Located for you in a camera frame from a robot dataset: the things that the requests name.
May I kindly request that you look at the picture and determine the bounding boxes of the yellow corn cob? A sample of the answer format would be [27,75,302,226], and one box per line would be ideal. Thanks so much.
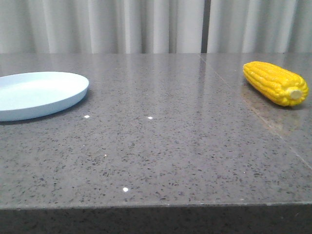
[243,61,309,107]

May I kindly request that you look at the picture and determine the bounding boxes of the light blue round plate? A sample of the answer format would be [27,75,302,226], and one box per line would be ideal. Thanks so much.
[0,72,89,121]

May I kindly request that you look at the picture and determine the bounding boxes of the white pleated curtain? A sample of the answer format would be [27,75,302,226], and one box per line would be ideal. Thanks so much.
[0,0,312,54]

